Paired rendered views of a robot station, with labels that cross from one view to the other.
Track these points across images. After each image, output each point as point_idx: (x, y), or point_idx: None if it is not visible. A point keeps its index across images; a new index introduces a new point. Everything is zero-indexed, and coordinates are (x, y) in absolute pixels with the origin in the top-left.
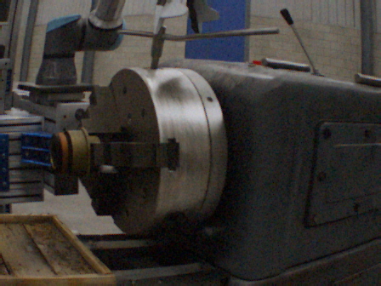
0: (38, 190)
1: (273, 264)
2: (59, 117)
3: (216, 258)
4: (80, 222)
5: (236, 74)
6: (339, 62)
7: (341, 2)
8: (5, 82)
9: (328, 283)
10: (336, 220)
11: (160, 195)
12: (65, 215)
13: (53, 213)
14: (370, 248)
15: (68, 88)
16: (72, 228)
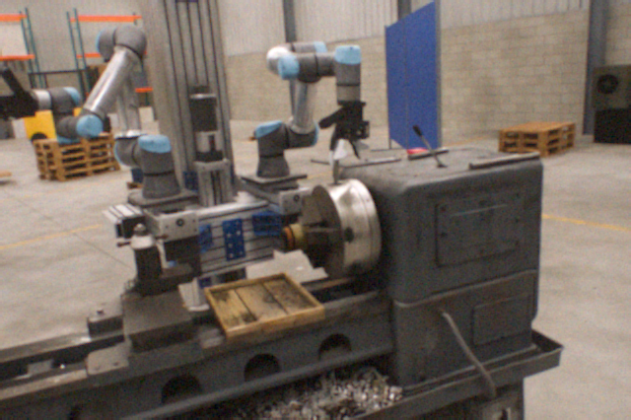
0: (270, 251)
1: (418, 292)
2: (282, 202)
3: (385, 288)
4: (306, 258)
5: (383, 181)
6: (556, 58)
7: None
8: (229, 177)
9: (471, 307)
10: (464, 260)
11: (345, 256)
12: (291, 254)
13: (279, 254)
14: (506, 281)
15: (284, 179)
16: (299, 265)
